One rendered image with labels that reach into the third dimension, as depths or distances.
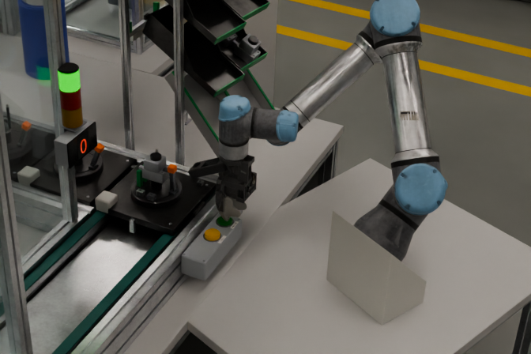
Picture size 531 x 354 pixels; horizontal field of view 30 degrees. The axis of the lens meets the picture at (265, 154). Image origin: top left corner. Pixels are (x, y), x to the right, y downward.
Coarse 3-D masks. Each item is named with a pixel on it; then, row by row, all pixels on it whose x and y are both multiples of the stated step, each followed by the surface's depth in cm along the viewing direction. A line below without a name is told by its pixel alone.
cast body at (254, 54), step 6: (246, 36) 284; (252, 36) 283; (234, 42) 286; (240, 42) 283; (246, 42) 282; (252, 42) 282; (258, 42) 284; (234, 48) 288; (240, 48) 284; (246, 48) 283; (252, 48) 282; (240, 54) 285; (246, 54) 284; (252, 54) 285; (258, 54) 286; (246, 60) 285; (252, 60) 284
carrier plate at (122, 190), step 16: (128, 176) 275; (176, 176) 276; (112, 192) 269; (128, 192) 269; (192, 192) 270; (208, 192) 271; (112, 208) 263; (128, 208) 263; (144, 208) 263; (176, 208) 264; (192, 208) 264; (144, 224) 260; (160, 224) 257; (176, 224) 258
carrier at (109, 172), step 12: (108, 156) 283; (120, 156) 284; (84, 168) 274; (96, 168) 274; (108, 168) 278; (120, 168) 278; (84, 180) 272; (96, 180) 273; (108, 180) 273; (84, 192) 268; (96, 192) 268
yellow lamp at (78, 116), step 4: (80, 108) 239; (64, 112) 239; (68, 112) 238; (72, 112) 238; (76, 112) 239; (80, 112) 240; (64, 116) 239; (68, 116) 239; (72, 116) 239; (76, 116) 239; (80, 116) 240; (64, 120) 240; (68, 120) 239; (72, 120) 239; (76, 120) 240; (80, 120) 241; (64, 124) 241; (68, 124) 240; (72, 124) 240; (76, 124) 240; (80, 124) 241; (72, 128) 241
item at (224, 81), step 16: (160, 16) 277; (144, 32) 275; (160, 32) 271; (192, 32) 282; (160, 48) 274; (192, 48) 279; (208, 48) 281; (192, 64) 275; (208, 64) 278; (224, 64) 280; (208, 80) 273; (224, 80) 276; (240, 80) 278
